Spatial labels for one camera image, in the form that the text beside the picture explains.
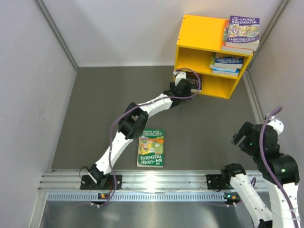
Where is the dark Tale of Two Cities book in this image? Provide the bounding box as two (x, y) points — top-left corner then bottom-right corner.
(186, 72), (203, 93)

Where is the blue 39-storey book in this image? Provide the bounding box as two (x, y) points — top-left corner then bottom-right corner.
(209, 53), (244, 70)

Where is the blue 26-storey book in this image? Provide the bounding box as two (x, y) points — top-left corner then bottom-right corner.
(212, 68), (239, 77)

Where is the orange 78-storey book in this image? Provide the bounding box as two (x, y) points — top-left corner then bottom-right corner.
(221, 19), (253, 55)

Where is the dark green treehouse book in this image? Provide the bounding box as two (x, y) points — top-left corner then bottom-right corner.
(137, 129), (164, 168)

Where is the purple 52-storey book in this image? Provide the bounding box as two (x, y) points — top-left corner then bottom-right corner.
(225, 15), (260, 51)

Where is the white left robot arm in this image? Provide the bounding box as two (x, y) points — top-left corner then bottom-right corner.
(88, 68), (194, 189)

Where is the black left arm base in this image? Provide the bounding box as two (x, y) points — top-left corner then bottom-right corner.
(80, 175), (115, 190)

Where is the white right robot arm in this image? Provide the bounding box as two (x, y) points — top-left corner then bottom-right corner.
(221, 116), (300, 228)

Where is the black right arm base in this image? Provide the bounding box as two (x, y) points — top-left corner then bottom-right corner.
(206, 174), (233, 192)

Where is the yellow wooden shelf cabinet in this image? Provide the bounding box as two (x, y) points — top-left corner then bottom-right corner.
(174, 15), (253, 99)

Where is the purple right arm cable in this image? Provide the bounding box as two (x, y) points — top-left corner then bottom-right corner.
(249, 106), (301, 228)

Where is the aluminium mounting rail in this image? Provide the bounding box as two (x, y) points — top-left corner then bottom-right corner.
(38, 169), (297, 202)

